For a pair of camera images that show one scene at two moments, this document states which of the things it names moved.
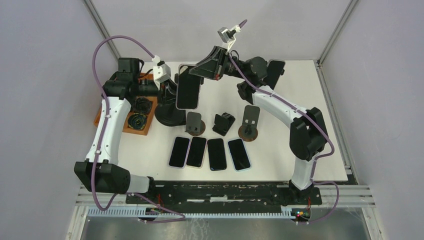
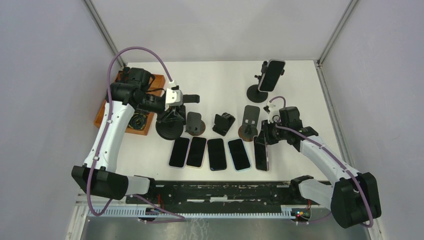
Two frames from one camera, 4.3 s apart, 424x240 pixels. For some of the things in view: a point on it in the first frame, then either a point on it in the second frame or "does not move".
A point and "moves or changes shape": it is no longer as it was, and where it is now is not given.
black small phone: x=216 y=154 does not move
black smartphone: x=196 y=152 does not move
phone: x=275 y=68 does not move
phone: x=188 y=88 -> x=261 y=151
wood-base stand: x=248 y=131 does not move
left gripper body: x=163 y=92 -> x=165 y=115
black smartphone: x=179 y=153 does not move
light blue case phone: x=239 y=154 does not move
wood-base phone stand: x=194 y=125 does not move
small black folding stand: x=223 y=123 does not move
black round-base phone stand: x=166 y=112 moves or changes shape
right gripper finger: x=212 y=66 -> x=260 y=139
